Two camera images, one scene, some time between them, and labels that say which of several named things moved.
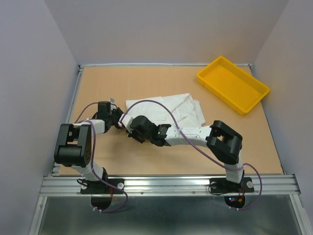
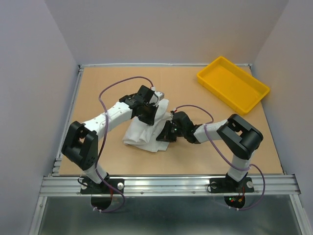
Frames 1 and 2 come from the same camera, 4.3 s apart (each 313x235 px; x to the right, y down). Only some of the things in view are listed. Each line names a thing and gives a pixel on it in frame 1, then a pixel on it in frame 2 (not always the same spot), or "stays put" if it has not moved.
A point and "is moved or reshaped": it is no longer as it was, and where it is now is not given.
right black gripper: x=132 y=135 → x=165 y=134
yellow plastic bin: x=238 y=89 stays put
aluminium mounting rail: x=170 y=185 stays put
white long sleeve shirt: x=184 y=108 is moved or reshaped
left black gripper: x=117 y=110 → x=150 y=120
